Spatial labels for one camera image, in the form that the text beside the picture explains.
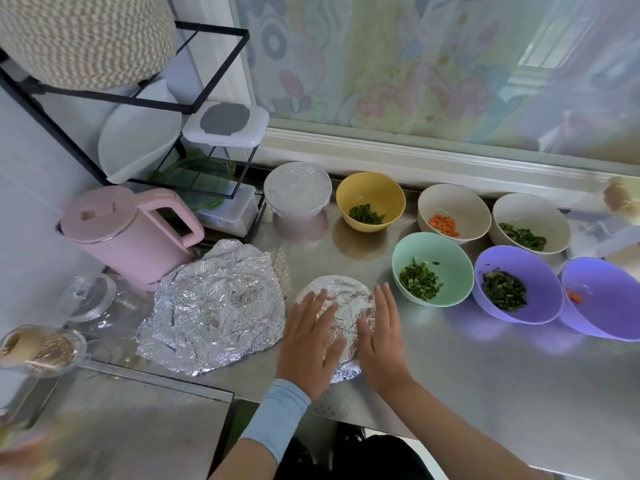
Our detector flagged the person's right hand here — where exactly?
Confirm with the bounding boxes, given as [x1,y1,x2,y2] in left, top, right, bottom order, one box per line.
[357,283,414,398]

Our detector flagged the person's left hand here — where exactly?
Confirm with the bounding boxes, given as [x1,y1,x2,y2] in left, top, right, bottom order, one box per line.
[276,289,347,402]

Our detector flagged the foil-covered bowl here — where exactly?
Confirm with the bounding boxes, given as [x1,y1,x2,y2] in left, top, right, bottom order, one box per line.
[264,161,333,219]
[296,275,378,385]

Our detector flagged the mint green bowl chopped greens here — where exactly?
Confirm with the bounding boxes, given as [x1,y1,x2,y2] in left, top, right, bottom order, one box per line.
[391,231,476,309]

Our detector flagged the stack of aluminium foil sheets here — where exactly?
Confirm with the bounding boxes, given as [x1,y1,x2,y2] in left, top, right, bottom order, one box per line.
[136,239,289,378]

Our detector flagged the pink bowl with greens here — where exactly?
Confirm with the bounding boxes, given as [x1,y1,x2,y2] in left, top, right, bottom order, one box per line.
[272,209,328,245]

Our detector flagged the purple bowl chopped greens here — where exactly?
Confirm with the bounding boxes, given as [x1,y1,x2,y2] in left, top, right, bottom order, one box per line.
[473,245,566,326]

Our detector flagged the yellow bowl with greens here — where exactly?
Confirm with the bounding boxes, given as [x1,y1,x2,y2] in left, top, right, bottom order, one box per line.
[336,171,407,234]

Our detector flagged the white bowl carrot pieces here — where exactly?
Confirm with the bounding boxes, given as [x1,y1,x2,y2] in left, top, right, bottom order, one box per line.
[417,183,493,245]

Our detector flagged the beige bowl with greens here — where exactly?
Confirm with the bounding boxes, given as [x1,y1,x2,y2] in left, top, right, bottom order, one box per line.
[490,193,572,257]

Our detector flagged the purple bowl carrot pieces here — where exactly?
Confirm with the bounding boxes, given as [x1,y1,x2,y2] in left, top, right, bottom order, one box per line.
[558,257,640,344]

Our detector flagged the person's right forearm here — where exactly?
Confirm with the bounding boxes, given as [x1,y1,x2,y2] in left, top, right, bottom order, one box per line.
[378,379,546,480]

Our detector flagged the stainless steel countertop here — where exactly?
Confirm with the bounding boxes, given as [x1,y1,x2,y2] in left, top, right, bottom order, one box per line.
[0,179,640,480]

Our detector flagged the light blue wristband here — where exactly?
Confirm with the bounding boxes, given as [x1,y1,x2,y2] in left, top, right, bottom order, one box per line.
[240,379,313,465]

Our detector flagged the green floor mat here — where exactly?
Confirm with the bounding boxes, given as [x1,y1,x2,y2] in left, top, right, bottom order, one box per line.
[220,399,261,458]

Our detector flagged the black trousers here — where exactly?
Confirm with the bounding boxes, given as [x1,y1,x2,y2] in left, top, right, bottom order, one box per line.
[275,423,437,480]

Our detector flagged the clear plastic box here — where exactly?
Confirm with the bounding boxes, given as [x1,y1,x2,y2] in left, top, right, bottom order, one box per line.
[196,183,260,239]

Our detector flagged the clear glass jar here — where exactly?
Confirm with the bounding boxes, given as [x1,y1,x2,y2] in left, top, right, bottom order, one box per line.
[61,273,119,324]

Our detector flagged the pink electric kettle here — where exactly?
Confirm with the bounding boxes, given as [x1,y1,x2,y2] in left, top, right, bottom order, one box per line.
[59,185,206,294]

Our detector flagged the white plate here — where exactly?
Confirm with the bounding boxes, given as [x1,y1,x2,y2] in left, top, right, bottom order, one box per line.
[98,79,184,186]

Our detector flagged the window with cartoon film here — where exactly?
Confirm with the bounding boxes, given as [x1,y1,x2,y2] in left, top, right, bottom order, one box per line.
[175,0,640,201]

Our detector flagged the black metal rack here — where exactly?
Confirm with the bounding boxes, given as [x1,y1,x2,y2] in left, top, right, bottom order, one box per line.
[0,21,271,214]

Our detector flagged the woven rope basket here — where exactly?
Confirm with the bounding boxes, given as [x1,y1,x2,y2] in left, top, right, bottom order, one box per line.
[0,0,179,92]

